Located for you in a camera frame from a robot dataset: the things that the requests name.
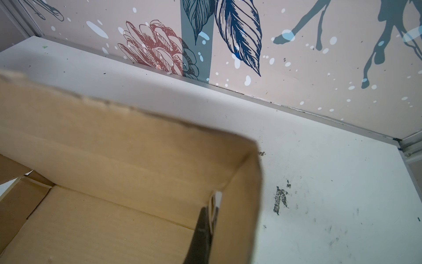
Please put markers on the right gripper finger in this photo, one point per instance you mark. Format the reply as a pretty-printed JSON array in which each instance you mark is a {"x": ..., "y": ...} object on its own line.
[{"x": 200, "y": 246}]

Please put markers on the brown cardboard box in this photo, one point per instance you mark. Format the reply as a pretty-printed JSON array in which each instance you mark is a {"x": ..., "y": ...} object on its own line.
[{"x": 98, "y": 182}]

